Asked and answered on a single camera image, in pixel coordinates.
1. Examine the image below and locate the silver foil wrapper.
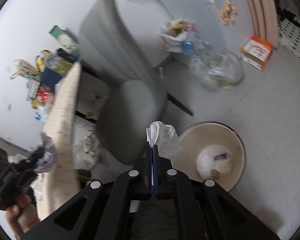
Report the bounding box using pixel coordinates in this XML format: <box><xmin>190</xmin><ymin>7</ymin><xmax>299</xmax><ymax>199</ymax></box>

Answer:
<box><xmin>29</xmin><ymin>131</ymin><xmax>58</xmax><ymax>173</ymax></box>

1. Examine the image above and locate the white receipt paper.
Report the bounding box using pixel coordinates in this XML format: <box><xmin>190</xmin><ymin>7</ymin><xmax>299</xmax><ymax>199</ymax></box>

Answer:
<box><xmin>196</xmin><ymin>144</ymin><xmax>233</xmax><ymax>179</ymax></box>

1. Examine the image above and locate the white tissue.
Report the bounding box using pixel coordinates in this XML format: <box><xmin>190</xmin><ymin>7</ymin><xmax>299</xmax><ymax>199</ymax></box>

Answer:
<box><xmin>146</xmin><ymin>121</ymin><xmax>183</xmax><ymax>161</ymax></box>

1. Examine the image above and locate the cream trash bin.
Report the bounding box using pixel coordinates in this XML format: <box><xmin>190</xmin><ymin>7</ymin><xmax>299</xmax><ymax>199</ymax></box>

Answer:
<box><xmin>172</xmin><ymin>122</ymin><xmax>246</xmax><ymax>192</ymax></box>

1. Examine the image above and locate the clear plastic trash bag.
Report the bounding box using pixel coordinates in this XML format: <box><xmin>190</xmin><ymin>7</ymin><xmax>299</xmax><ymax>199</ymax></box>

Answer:
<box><xmin>188</xmin><ymin>49</ymin><xmax>244</xmax><ymax>92</ymax></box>

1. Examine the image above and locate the left hand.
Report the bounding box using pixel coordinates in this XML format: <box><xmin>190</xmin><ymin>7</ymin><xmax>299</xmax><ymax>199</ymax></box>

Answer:
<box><xmin>5</xmin><ymin>194</ymin><xmax>40</xmax><ymax>239</ymax></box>

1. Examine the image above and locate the blue tissue box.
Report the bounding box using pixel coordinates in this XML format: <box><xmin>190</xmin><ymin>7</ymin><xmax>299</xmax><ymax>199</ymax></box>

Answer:
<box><xmin>34</xmin><ymin>103</ymin><xmax>52</xmax><ymax>123</ymax></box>

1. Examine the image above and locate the floral cream tablecloth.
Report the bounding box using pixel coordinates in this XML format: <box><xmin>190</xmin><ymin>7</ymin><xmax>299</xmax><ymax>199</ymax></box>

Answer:
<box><xmin>37</xmin><ymin>62</ymin><xmax>82</xmax><ymax>220</ymax></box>

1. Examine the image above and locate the red white vase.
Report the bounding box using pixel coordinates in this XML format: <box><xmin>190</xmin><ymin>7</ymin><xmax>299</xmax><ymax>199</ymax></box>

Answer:
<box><xmin>37</xmin><ymin>90</ymin><xmax>54</xmax><ymax>104</ymax></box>

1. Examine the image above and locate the navy lunch bag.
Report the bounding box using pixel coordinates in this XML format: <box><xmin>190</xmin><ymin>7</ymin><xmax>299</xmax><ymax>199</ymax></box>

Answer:
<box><xmin>41</xmin><ymin>67</ymin><xmax>63</xmax><ymax>92</ymax></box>

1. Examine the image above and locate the cream tote bag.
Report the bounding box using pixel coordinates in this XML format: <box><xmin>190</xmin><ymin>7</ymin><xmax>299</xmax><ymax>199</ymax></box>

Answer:
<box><xmin>10</xmin><ymin>59</ymin><xmax>36</xmax><ymax>80</ymax></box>

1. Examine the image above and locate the yellow snack bag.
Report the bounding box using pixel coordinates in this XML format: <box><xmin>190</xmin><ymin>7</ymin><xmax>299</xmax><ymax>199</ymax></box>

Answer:
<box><xmin>35</xmin><ymin>50</ymin><xmax>51</xmax><ymax>73</ymax></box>

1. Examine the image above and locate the grey upholstered chair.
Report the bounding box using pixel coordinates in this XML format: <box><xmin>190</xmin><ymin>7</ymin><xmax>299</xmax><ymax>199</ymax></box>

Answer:
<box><xmin>78</xmin><ymin>0</ymin><xmax>193</xmax><ymax>166</ymax></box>

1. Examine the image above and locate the tall tea bottle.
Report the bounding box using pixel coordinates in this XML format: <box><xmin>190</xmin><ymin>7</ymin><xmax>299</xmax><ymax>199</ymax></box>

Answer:
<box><xmin>46</xmin><ymin>52</ymin><xmax>75</xmax><ymax>77</ymax></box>

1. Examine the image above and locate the green tall box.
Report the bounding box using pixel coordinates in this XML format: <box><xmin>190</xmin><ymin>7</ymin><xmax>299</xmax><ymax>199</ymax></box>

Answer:
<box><xmin>49</xmin><ymin>25</ymin><xmax>80</xmax><ymax>58</ymax></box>

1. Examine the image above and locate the orange white box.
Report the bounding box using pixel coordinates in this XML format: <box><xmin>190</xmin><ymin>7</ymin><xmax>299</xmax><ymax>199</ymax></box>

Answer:
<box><xmin>241</xmin><ymin>36</ymin><xmax>274</xmax><ymax>71</ymax></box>

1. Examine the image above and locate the white bag of recyclables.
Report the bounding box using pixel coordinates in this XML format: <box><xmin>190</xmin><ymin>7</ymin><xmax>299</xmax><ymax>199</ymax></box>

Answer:
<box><xmin>160</xmin><ymin>18</ymin><xmax>213</xmax><ymax>56</ymax></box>

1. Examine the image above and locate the white refrigerator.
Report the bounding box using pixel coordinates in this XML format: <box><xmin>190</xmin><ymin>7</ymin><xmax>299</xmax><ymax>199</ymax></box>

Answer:
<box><xmin>120</xmin><ymin>0</ymin><xmax>256</xmax><ymax>68</ymax></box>

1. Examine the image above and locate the pink curtain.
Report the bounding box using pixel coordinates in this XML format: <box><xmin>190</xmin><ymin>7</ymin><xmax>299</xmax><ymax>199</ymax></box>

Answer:
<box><xmin>247</xmin><ymin>0</ymin><xmax>279</xmax><ymax>48</ymax></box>

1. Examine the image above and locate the wire mesh basket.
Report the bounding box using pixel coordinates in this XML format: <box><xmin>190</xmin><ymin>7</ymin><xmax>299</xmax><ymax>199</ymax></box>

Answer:
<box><xmin>26</xmin><ymin>79</ymin><xmax>40</xmax><ymax>101</ymax></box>

